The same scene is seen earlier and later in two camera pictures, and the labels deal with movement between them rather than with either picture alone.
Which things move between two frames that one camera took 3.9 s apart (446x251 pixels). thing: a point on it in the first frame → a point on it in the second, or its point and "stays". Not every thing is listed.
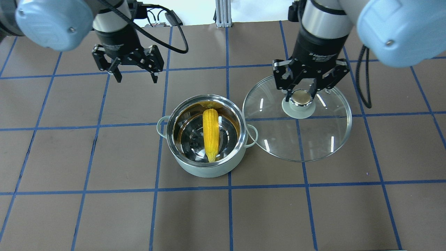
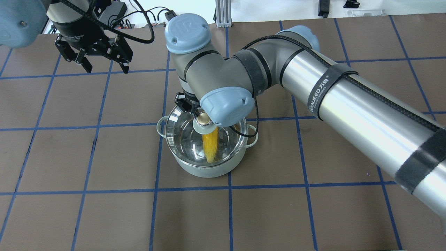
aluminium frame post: [223, 13] stays
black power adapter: [173, 18] stays
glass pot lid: [306, 129] → [196, 139]
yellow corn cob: [211, 131] stays
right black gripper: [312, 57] → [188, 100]
